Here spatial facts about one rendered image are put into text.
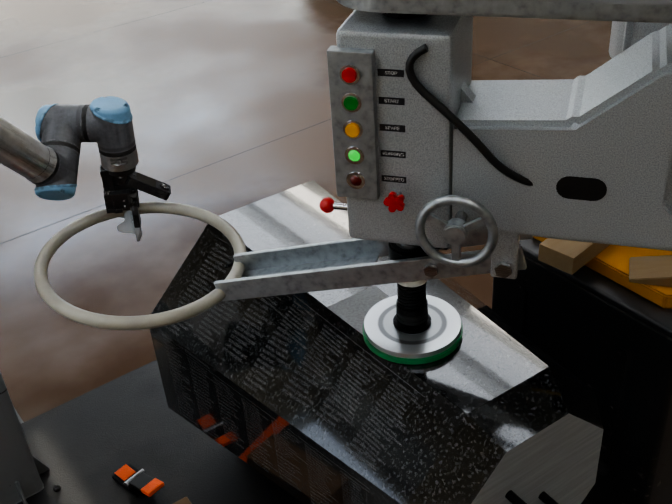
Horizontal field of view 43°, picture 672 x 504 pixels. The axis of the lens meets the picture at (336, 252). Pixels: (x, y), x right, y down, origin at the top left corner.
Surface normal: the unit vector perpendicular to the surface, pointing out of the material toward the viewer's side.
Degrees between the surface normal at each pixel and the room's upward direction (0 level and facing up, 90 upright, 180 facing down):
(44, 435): 0
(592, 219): 90
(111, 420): 0
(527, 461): 90
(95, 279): 0
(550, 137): 90
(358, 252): 90
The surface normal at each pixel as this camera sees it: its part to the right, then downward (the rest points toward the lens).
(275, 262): -0.30, 0.55
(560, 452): 0.56, 0.43
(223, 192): -0.07, -0.83
